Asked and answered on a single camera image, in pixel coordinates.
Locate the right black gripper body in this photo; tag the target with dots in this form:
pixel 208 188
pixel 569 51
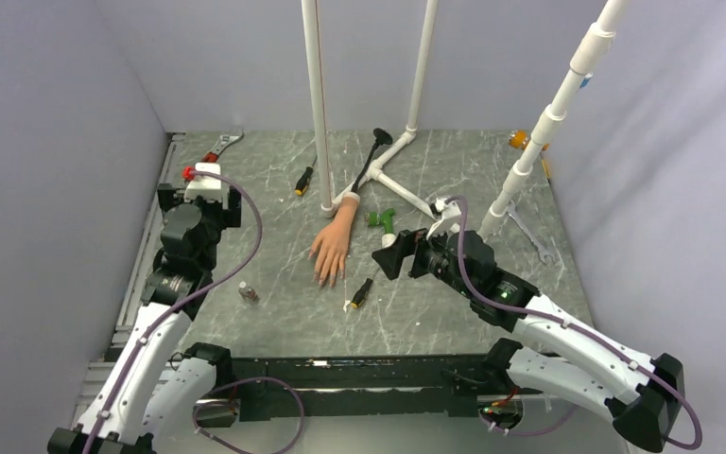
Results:
pixel 431 255

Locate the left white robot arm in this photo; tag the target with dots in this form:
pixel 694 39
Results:
pixel 126 416

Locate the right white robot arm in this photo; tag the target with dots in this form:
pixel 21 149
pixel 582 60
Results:
pixel 642 397

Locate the black yellow screwdriver near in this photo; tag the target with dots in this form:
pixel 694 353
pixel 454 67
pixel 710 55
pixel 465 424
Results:
pixel 359 297

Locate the black yellow screwdriver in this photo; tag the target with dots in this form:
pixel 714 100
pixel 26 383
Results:
pixel 304 181
pixel 359 297

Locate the mannequin practice hand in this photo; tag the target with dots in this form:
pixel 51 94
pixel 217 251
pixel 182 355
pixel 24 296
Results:
pixel 330 248

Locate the silver combination wrench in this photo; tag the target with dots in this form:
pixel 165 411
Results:
pixel 545 255

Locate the black yellow screwdriver far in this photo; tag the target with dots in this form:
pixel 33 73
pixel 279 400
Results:
pixel 304 181

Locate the orange yellow tool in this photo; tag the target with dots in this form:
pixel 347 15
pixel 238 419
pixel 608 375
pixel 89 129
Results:
pixel 520 139

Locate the red adjustable wrench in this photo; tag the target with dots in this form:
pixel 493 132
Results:
pixel 223 142

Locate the white angled PVC pole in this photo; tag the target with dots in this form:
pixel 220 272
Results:
pixel 593 46

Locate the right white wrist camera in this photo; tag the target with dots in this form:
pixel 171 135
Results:
pixel 447 214

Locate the green hose nozzle fitting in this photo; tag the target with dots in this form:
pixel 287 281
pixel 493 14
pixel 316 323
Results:
pixel 384 220

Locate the black suction mount stalk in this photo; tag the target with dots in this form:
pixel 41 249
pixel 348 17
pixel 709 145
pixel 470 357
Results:
pixel 381 138

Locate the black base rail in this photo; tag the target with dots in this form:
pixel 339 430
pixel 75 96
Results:
pixel 262 389

